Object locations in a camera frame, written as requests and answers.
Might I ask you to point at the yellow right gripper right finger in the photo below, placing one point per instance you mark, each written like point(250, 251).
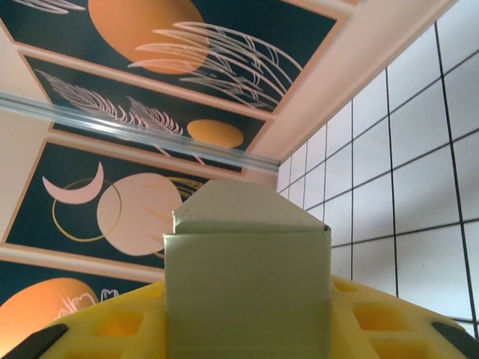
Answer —
point(393, 329)

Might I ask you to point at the light green cloth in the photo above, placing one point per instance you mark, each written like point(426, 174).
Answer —
point(247, 284)

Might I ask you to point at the aluminium corner post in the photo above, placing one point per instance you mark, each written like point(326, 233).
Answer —
point(149, 138)

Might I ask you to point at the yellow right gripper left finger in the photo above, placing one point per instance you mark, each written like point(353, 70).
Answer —
point(86, 333)

